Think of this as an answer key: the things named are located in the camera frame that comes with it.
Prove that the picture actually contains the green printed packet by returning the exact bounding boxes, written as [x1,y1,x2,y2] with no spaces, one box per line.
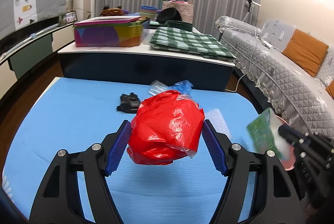
[246,107,282,158]

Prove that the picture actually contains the white dark coffee table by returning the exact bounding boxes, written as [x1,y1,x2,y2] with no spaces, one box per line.
[58,30,235,92]

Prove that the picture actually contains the stacked coloured bowls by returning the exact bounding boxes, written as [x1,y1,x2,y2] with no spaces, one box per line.
[139,6,158,19]

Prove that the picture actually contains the white power cable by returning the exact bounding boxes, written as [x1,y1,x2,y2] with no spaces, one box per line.
[225,33,273,93]

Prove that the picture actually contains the blue foam mat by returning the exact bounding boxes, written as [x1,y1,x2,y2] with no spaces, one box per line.
[1,77,261,224]

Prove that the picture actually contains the grey covered sofa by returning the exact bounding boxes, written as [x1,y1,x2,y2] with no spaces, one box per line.
[215,16,333,138]

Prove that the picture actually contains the grey covered television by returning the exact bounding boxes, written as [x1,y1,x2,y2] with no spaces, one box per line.
[1,0,67,39]

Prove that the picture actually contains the black hat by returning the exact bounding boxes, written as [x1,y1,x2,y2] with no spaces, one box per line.
[156,7,182,24]

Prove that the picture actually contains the orange cushion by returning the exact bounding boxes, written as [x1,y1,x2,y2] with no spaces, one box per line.
[325,80,334,99]
[282,29,329,78]

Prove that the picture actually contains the pink woven basket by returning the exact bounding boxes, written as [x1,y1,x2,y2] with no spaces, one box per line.
[162,0,194,23]

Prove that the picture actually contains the brown plush toy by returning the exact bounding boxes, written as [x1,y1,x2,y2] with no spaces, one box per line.
[100,5,124,16]

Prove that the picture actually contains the tv cabinet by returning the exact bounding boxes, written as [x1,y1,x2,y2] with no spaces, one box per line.
[1,23,74,97]

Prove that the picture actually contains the green checked cloth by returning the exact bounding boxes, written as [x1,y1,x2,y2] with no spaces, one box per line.
[150,27,236,60]

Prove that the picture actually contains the small photo frame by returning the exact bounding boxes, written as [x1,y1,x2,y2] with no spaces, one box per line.
[63,11,78,23]

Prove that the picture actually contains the blue plastic bag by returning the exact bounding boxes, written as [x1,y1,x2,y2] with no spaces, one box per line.
[148,80,193,95]

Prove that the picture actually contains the colourful storage box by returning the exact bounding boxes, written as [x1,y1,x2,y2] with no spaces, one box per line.
[74,16,150,47]

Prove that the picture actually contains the red plastic bag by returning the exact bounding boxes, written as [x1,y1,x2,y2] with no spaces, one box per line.
[127,90,205,165]

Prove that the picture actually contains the white phone stand lamp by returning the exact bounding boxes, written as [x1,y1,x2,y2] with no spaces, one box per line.
[242,0,262,24]

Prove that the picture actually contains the black gold wrapper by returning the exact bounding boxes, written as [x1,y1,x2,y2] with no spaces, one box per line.
[117,92,141,114]

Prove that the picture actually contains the dark green tray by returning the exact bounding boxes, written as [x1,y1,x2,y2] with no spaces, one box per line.
[166,20,192,32]

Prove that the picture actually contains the white foam mesh sleeve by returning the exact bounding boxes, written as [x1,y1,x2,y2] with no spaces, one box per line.
[205,108,232,138]

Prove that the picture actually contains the pink trash bucket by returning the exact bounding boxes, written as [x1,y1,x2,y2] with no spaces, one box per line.
[271,115,296,171]

